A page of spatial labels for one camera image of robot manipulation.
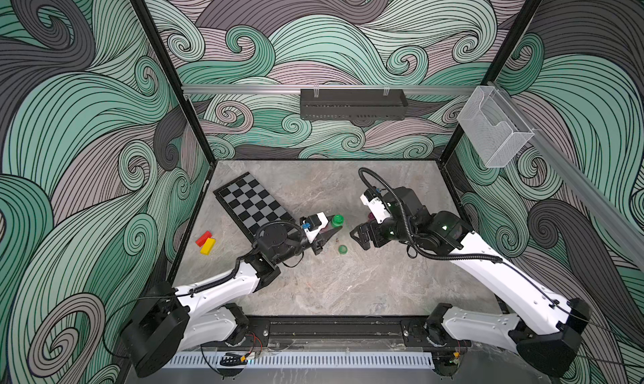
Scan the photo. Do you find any black wall tray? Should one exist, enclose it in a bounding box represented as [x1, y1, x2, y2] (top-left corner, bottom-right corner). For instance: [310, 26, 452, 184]
[300, 88, 409, 124]

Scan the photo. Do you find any black white chessboard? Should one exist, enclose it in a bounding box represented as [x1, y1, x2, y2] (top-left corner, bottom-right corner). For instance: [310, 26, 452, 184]
[213, 173, 294, 242]

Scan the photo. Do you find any green paint jar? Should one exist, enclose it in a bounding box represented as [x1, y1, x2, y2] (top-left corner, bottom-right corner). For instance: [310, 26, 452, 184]
[330, 214, 345, 228]

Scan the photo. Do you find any white slotted cable duct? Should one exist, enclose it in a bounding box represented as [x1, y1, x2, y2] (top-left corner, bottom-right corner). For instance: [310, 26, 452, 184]
[164, 351, 434, 372]

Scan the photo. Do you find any yellow block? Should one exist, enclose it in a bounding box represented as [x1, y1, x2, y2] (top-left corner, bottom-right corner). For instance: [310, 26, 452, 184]
[201, 237, 216, 256]

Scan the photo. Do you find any red block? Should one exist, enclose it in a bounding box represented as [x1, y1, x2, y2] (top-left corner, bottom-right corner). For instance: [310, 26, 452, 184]
[196, 231, 211, 247]

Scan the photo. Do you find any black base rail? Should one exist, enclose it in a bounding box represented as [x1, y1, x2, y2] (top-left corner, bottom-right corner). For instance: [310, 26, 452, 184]
[233, 315, 471, 346]

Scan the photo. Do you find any clear plastic wall holder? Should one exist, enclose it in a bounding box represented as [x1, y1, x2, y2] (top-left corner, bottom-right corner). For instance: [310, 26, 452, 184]
[457, 85, 534, 169]

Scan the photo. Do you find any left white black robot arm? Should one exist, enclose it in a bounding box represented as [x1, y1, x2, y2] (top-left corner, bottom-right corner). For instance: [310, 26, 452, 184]
[119, 213, 345, 377]

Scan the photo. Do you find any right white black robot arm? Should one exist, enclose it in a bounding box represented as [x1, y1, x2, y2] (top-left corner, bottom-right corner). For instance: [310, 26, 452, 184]
[350, 167, 592, 378]

